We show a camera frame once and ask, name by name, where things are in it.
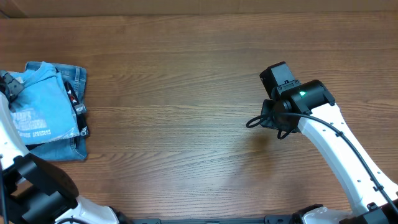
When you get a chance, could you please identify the light blue printed t-shirt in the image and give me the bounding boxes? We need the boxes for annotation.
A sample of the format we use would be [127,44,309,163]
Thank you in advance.
[11,62,80,145]

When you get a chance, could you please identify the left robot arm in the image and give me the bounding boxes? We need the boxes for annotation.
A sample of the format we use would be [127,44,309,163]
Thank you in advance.
[1,70,130,224]

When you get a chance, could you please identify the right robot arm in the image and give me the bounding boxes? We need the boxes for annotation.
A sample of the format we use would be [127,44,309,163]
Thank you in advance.
[262,79,397,223]

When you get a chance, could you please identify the folded blue jeans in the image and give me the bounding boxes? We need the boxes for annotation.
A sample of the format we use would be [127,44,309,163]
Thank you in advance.
[28,63,87,161]

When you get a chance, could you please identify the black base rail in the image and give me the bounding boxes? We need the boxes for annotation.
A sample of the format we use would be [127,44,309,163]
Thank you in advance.
[131,215,294,224]

